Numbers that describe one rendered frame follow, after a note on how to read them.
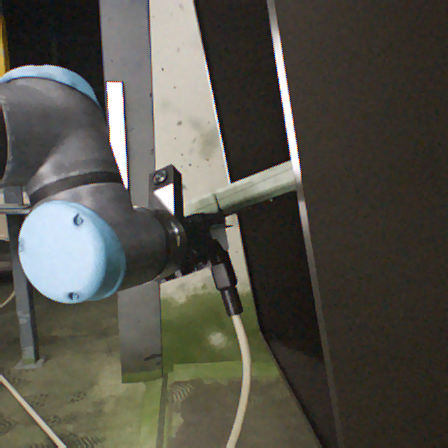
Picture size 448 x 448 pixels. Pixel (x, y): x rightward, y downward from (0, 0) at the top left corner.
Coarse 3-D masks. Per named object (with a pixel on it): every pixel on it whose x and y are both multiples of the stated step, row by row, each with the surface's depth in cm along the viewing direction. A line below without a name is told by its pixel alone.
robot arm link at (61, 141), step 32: (0, 96) 30; (32, 96) 32; (64, 96) 34; (32, 128) 31; (64, 128) 33; (96, 128) 36; (32, 160) 32; (64, 160) 33; (96, 160) 35; (32, 192) 34
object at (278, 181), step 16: (256, 176) 60; (272, 176) 59; (288, 176) 58; (224, 192) 62; (240, 192) 61; (256, 192) 60; (272, 192) 59; (288, 192) 60; (192, 208) 64; (208, 208) 63; (224, 208) 62; (240, 208) 62; (224, 256) 64; (224, 272) 63; (224, 288) 63; (224, 304) 64; (240, 304) 64
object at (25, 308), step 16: (0, 0) 155; (16, 192) 167; (16, 224) 169; (16, 240) 171; (16, 256) 172; (16, 272) 173; (16, 288) 175; (32, 288) 181; (16, 304) 176; (32, 304) 181; (32, 320) 181; (32, 336) 181; (32, 352) 182
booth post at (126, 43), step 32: (128, 0) 138; (128, 32) 141; (128, 64) 143; (128, 96) 145; (128, 128) 147; (128, 160) 149; (128, 320) 162; (160, 320) 164; (128, 352) 165; (160, 352) 167
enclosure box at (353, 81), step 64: (192, 0) 94; (256, 0) 96; (320, 0) 42; (384, 0) 43; (256, 64) 99; (320, 64) 43; (384, 64) 44; (256, 128) 103; (320, 128) 45; (384, 128) 46; (320, 192) 46; (384, 192) 47; (256, 256) 110; (320, 256) 48; (384, 256) 49; (320, 320) 51; (384, 320) 51; (320, 384) 88; (384, 384) 53
